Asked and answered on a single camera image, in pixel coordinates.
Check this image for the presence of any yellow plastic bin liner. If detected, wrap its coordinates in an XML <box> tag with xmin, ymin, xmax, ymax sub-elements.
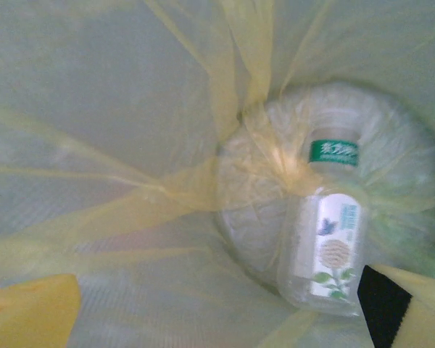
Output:
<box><xmin>0</xmin><ymin>0</ymin><xmax>435</xmax><ymax>348</ymax></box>

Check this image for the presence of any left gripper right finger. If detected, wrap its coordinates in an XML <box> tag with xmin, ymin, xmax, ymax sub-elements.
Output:
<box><xmin>357</xmin><ymin>263</ymin><xmax>435</xmax><ymax>348</ymax></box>

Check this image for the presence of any floral label tea bottle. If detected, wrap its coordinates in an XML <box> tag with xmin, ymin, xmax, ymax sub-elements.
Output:
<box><xmin>277</xmin><ymin>123</ymin><xmax>371</xmax><ymax>318</ymax></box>

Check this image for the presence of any translucent green plastic bin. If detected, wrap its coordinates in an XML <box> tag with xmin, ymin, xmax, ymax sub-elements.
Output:
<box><xmin>0</xmin><ymin>0</ymin><xmax>435</xmax><ymax>348</ymax></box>

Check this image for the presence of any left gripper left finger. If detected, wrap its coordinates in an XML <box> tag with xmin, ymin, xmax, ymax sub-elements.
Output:
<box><xmin>0</xmin><ymin>273</ymin><xmax>83</xmax><ymax>348</ymax></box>

